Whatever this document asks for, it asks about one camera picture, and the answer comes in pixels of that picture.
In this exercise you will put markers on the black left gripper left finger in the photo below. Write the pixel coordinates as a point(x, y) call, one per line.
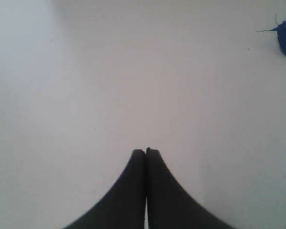
point(123, 206)

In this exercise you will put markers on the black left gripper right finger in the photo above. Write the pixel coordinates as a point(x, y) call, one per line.
point(169, 206)

